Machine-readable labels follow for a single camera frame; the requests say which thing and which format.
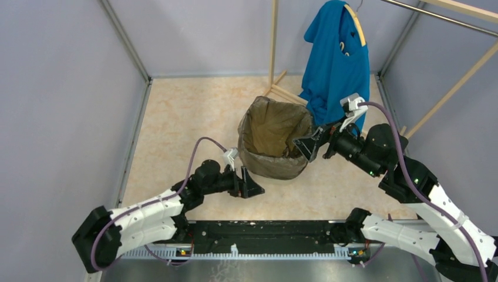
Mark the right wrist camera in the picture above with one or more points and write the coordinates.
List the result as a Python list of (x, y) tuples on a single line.
[(352, 109)]

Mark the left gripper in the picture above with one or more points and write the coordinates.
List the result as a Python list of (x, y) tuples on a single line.
[(249, 187)]

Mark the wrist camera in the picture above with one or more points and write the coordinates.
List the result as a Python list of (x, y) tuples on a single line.
[(352, 109), (229, 157)]

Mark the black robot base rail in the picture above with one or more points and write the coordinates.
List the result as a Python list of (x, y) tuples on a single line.
[(287, 237)]

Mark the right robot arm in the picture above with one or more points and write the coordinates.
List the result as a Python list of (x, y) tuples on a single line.
[(458, 249)]

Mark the blue t-shirt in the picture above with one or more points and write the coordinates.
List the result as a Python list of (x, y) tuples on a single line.
[(338, 64)]

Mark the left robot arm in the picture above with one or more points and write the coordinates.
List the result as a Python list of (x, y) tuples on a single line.
[(106, 234)]

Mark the wooden clothes hanger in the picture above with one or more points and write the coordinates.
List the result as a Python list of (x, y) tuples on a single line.
[(357, 24)]

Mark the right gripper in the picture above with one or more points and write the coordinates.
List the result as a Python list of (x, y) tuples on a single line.
[(308, 145)]

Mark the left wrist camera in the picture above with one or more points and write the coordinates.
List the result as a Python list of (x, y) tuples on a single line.
[(229, 157)]

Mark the dark translucent trash bag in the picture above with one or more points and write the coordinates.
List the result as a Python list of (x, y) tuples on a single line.
[(265, 136)]

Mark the white comb cable tray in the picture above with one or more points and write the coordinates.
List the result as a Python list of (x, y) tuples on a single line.
[(173, 253)]

